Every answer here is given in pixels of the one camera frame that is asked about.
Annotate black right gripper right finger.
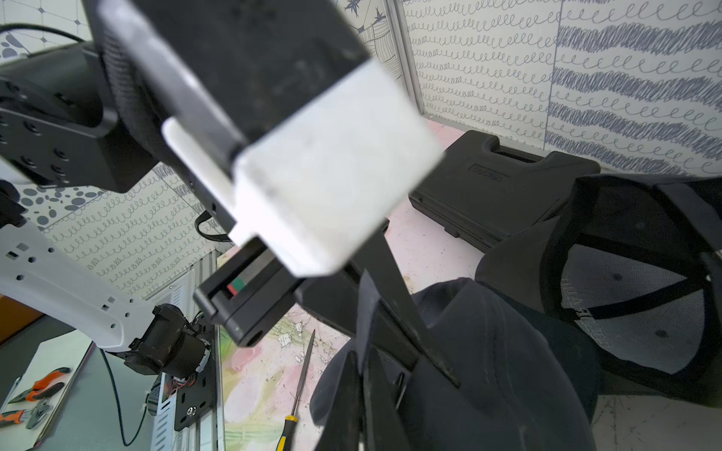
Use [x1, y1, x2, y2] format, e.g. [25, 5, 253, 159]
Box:
[363, 350, 411, 451]

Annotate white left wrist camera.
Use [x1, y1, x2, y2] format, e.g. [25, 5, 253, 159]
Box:
[97, 1, 443, 277]

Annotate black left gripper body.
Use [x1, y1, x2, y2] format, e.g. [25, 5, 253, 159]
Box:
[194, 219, 389, 347]

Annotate orange handled cutters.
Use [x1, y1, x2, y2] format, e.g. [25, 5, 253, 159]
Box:
[0, 400, 53, 430]

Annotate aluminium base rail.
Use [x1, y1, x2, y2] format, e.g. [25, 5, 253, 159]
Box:
[147, 250, 227, 451]

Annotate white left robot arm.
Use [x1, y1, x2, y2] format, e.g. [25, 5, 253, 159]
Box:
[1, 1, 456, 381]

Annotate yellow handled screwdriver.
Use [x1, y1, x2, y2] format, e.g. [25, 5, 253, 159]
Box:
[276, 330, 316, 451]

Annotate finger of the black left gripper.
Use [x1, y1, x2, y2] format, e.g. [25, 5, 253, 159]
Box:
[294, 272, 419, 370]
[351, 230, 460, 386]

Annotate navy baseball cap metal buckle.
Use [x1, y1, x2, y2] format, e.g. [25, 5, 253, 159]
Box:
[311, 278, 602, 450]

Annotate black plastic tool case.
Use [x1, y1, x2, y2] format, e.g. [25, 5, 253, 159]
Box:
[409, 131, 601, 252]

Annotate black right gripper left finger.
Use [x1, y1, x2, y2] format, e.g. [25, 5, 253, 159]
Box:
[316, 351, 361, 450]

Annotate orange handled pliers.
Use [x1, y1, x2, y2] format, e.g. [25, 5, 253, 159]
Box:
[9, 366, 71, 404]

